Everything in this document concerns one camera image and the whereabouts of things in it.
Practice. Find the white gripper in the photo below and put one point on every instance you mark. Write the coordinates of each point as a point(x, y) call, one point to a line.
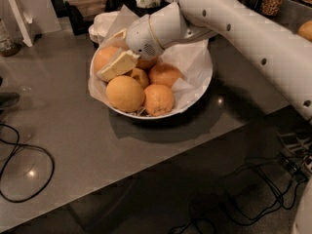
point(140, 38)

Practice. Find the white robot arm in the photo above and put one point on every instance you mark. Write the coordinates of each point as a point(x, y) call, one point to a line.
point(282, 57)

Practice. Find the white bowl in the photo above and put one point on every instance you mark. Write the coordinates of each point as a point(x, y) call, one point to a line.
point(201, 78)

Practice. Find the small orange centre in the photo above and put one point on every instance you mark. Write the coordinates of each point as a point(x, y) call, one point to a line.
point(140, 76)

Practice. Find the white stacked plates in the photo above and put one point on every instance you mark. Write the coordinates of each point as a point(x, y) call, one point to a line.
point(99, 29)

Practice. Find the large orange front left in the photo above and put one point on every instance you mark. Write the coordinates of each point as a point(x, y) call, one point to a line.
point(125, 93)

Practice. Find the white paper liner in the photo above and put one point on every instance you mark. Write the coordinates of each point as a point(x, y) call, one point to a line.
point(191, 59)

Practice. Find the white board stand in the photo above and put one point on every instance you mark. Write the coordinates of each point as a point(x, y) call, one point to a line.
point(24, 22)

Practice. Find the jar of nuts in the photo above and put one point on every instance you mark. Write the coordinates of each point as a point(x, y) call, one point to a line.
point(270, 8)

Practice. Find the power strip on floor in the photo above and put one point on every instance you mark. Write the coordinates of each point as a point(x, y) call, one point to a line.
point(297, 150)

